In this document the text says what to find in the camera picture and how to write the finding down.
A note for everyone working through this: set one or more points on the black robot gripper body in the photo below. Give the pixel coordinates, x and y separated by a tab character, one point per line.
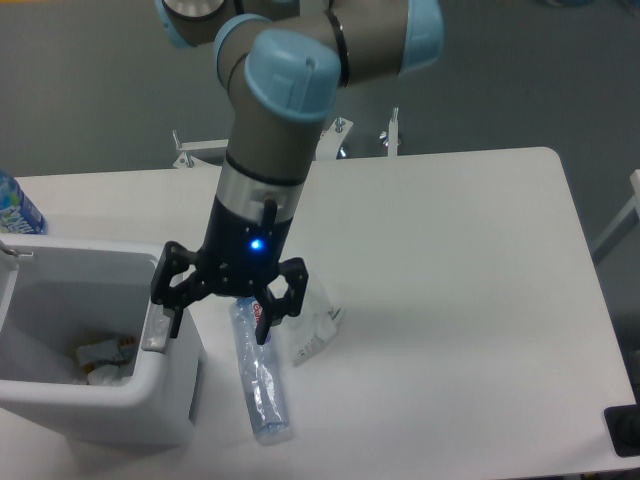
239	256

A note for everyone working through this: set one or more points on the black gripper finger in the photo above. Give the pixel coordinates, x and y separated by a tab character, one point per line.
274	309
178	282

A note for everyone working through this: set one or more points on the white push-lid trash can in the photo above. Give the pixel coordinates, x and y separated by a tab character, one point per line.
60	294

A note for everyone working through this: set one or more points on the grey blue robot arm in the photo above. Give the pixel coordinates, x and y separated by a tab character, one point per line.
281	70

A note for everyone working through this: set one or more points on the trash inside the can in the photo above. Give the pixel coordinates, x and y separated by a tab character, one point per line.
110	362

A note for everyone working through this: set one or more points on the crumpled clear plastic wrapper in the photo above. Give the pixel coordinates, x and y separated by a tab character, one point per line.
301	338

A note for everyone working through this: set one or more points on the empty clear plastic bottle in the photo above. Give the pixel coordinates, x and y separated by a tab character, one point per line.
259	373

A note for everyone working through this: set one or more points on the blue labelled bottle at edge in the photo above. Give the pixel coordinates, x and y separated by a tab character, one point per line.
19	215

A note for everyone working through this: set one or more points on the black clamp at table corner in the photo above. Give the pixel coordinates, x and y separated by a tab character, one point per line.
623	426

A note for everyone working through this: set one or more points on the white metal base frame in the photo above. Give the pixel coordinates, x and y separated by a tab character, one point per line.
342	140

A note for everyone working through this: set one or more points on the white frame at right edge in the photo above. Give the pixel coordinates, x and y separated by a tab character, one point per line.
620	226

